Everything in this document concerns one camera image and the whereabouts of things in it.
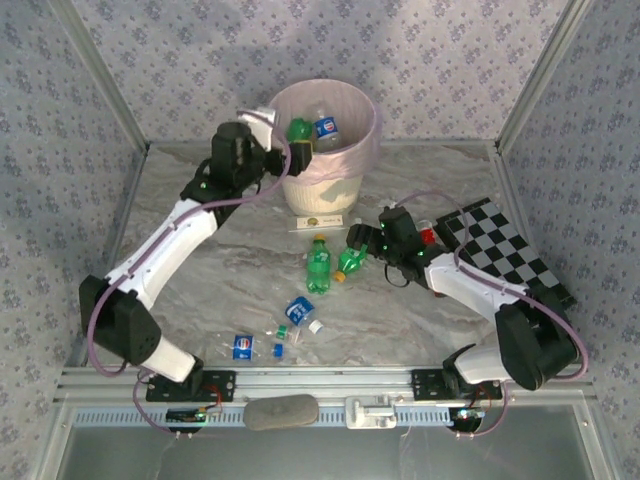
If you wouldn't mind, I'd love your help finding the green soda bottle yellow cap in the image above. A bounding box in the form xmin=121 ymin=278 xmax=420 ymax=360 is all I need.
xmin=305 ymin=233 xmax=332 ymax=294
xmin=285 ymin=117 xmax=314 ymax=145
xmin=333 ymin=244 xmax=370 ymax=284

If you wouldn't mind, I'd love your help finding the clear bottle large Pepsi label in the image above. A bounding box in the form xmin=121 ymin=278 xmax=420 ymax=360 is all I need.
xmin=312 ymin=102 xmax=344 ymax=154

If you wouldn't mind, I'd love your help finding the white label card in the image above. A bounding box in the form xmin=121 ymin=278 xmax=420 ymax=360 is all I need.
xmin=287 ymin=213 xmax=364 ymax=235

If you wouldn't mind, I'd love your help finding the clear bottle small Pepsi label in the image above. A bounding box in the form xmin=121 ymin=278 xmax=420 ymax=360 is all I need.
xmin=219 ymin=332 xmax=286 ymax=361

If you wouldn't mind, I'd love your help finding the white ribbed waste bin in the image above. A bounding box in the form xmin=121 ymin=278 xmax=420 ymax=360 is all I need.
xmin=280 ymin=169 xmax=365 ymax=214

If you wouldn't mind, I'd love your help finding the pink plastic bin liner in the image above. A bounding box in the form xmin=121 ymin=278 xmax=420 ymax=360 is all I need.
xmin=264 ymin=78 xmax=384 ymax=185

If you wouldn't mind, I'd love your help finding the blue label bottle white cap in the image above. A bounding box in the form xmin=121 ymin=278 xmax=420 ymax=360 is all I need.
xmin=283 ymin=295 xmax=325 ymax=335

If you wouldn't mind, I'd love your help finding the black white checkerboard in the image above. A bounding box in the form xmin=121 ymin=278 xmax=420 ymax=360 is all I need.
xmin=434 ymin=197 xmax=579 ymax=312

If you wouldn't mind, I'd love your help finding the clear bottle green cap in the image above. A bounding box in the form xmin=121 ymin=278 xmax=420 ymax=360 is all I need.
xmin=267 ymin=323 xmax=307 ymax=346

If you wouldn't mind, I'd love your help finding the white plastic latch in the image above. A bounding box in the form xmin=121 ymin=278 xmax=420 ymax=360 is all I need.
xmin=345 ymin=394 xmax=397 ymax=430

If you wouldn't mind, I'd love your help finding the grey oval pad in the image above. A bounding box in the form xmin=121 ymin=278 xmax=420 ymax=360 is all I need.
xmin=243 ymin=393 xmax=320 ymax=431

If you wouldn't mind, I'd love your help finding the aluminium mounting rail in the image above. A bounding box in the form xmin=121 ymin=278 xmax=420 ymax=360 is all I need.
xmin=54 ymin=366 xmax=596 ymax=402

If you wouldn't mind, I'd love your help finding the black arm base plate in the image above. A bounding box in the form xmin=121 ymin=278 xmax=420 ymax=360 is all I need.
xmin=410 ymin=368 xmax=503 ymax=401
xmin=145 ymin=369 xmax=236 ymax=402

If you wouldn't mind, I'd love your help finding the aluminium frame post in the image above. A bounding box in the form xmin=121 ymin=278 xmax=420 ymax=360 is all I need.
xmin=49 ymin=0 xmax=152 ymax=154
xmin=493 ymin=0 xmax=596 ymax=154

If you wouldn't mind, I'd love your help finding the slotted grey cable duct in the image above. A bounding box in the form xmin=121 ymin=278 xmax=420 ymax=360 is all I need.
xmin=69 ymin=406 xmax=591 ymax=427

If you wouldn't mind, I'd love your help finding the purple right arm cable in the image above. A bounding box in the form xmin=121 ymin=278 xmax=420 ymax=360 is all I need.
xmin=392 ymin=188 xmax=590 ymax=440

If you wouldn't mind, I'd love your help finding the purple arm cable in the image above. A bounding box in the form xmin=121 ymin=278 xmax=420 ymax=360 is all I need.
xmin=84 ymin=107 xmax=292 ymax=439
xmin=392 ymin=188 xmax=590 ymax=440

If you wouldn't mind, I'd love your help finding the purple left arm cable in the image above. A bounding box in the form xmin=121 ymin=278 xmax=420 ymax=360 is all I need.
xmin=84 ymin=107 xmax=292 ymax=439

